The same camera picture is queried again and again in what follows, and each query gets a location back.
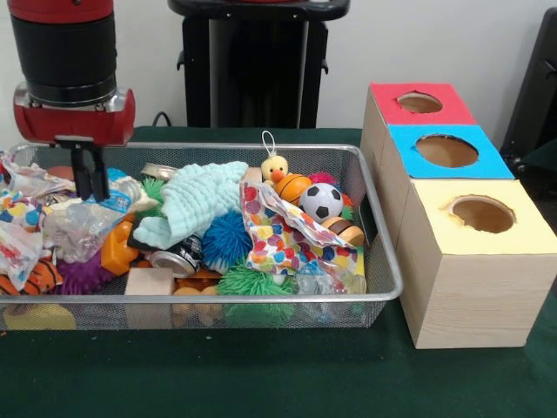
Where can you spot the small soccer ball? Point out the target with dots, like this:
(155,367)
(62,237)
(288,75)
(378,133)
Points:
(321,202)

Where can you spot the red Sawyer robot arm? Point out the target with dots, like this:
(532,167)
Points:
(65,52)

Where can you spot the dark green side table cloth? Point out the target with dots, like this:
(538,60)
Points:
(541,157)

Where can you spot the colourful polka-dot cloth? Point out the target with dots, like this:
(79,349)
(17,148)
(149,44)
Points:
(283,248)

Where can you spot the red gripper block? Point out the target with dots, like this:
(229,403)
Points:
(74,124)

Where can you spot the yellow duck toy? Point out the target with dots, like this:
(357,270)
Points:
(274,167)

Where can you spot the shallow clear mesh bin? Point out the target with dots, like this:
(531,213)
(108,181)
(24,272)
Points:
(287,313)

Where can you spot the wooden box with three holes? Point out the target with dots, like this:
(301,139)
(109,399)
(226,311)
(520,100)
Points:
(470,296)

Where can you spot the black drink can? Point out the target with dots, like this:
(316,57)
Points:
(178,259)

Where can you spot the small orange basketball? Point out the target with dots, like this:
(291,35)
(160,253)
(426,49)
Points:
(294,189)

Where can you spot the mint green knit cloth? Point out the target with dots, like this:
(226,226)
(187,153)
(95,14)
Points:
(196,200)

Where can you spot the wooden burger toy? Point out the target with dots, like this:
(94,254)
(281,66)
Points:
(346,232)

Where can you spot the black floor stand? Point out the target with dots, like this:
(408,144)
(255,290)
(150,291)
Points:
(535,96)

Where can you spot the dark green tablecloth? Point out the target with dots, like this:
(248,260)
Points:
(261,374)

